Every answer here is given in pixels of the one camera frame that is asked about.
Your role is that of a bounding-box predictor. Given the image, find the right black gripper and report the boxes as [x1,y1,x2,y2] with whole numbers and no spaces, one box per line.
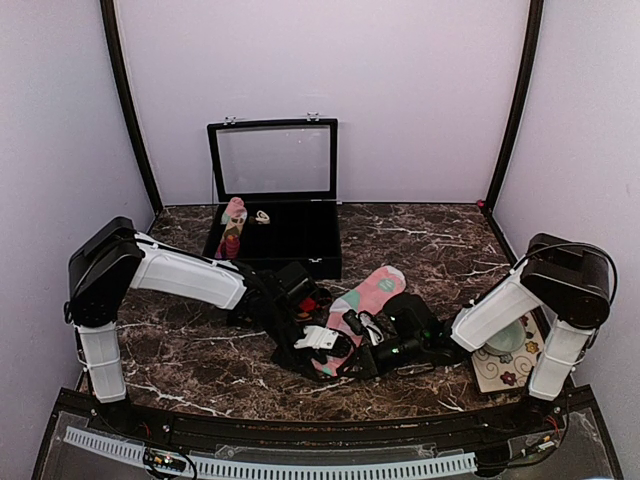
[338,333,425,381]

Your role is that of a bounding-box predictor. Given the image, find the pink patterned sock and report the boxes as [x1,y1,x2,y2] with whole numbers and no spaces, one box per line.
[325,266,406,347]

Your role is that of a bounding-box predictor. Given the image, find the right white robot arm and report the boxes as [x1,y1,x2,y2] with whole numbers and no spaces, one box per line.
[336,233,618,434]

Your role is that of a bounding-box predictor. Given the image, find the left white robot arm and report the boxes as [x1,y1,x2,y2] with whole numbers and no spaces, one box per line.
[64,216,338,436]

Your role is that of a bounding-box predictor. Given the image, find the black argyle sock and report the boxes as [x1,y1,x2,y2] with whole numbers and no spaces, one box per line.
[293,297,322,323]

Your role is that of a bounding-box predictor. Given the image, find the rolled pink sock in box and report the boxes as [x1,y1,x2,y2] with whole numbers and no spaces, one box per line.
[214,197,248,260]

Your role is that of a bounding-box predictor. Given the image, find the black display box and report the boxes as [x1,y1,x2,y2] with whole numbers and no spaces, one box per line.
[203,117,342,280]

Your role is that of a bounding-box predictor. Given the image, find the floral patterned mat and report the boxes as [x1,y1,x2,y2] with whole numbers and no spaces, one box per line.
[471,313,544,394]

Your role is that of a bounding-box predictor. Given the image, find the pale green bowl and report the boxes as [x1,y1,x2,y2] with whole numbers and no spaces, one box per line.
[483,320,526,356]

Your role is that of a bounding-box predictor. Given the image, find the small circuit board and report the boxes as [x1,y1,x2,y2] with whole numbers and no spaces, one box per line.
[143,449,187,472]

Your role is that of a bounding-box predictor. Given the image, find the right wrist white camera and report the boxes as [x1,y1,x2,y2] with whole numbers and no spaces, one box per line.
[358,311,384,346]

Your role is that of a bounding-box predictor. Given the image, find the wrist white camera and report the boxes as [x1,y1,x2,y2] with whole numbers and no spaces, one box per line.
[294,325,339,350]
[358,311,384,346]

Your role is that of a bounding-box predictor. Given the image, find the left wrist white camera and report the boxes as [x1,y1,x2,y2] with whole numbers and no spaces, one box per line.
[294,325,339,350]

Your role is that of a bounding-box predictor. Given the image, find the small white ring object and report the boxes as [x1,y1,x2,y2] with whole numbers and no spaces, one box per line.
[255,210,271,225]

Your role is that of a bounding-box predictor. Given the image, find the black front rail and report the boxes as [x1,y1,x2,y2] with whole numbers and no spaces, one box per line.
[54,387,601,451]

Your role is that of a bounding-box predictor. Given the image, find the white slotted cable duct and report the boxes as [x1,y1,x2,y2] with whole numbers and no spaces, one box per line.
[62,426,478,479]

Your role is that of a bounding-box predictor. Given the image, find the left black frame post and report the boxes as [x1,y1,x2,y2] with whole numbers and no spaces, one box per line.
[99,0,164,216]

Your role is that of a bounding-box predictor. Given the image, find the black frame post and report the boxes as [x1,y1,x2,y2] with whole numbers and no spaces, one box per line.
[99,0,164,216]
[483,0,544,217]

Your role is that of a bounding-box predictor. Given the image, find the right black frame post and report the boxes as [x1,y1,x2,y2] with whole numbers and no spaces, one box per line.
[483,0,544,217]

